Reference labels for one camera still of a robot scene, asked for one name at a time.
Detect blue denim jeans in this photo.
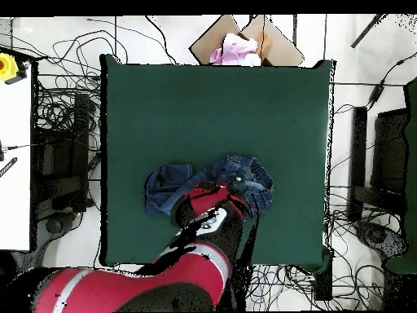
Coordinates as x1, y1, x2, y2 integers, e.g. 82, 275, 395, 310
143, 154, 274, 218

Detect dark green table cloth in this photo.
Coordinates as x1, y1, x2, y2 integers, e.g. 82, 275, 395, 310
99, 53, 336, 274

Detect pink cloth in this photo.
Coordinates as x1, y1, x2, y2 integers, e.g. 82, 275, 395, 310
208, 32, 263, 67

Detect brown cardboard box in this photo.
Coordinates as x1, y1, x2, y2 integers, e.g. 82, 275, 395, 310
188, 14, 305, 68

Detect black equipment rack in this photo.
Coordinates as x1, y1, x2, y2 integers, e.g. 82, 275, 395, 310
30, 92, 92, 213

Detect black stand beside table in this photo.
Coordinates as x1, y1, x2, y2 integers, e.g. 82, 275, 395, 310
313, 270, 334, 302

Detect white table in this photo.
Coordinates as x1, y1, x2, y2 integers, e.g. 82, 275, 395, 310
0, 61, 33, 252

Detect black rod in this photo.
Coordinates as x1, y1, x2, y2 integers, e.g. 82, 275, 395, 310
349, 13, 382, 49

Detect yellow emergency stop button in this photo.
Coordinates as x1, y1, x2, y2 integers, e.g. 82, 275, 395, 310
0, 52, 29, 85

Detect tangle of black cables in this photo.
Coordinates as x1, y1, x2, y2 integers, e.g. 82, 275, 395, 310
253, 192, 385, 311

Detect loose black cable tangle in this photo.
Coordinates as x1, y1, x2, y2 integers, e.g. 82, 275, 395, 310
0, 15, 178, 157

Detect black power adapter with cable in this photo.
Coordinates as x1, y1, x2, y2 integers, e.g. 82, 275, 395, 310
366, 58, 417, 110

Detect black ribbed strap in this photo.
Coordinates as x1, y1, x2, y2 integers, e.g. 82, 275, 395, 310
0, 156, 18, 179

